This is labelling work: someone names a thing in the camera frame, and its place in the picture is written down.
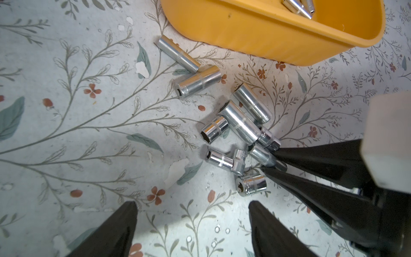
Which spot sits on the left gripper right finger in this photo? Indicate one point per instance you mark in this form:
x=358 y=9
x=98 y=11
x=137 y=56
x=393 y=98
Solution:
x=270 y=238

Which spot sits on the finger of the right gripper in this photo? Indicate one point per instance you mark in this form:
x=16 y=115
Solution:
x=340 y=163
x=350 y=215

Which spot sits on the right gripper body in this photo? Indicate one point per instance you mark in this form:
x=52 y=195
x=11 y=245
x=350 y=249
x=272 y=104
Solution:
x=394 y=224

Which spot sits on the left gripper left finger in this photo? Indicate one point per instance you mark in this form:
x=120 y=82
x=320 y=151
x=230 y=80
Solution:
x=114 y=237

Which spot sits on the yellow plastic storage box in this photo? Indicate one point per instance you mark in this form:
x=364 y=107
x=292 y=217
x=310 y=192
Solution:
x=268 y=29

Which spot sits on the long thick silver socket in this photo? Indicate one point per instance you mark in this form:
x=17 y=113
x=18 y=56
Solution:
x=253 y=105
x=240 y=123

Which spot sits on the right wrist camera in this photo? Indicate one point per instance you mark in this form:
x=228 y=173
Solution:
x=386 y=144

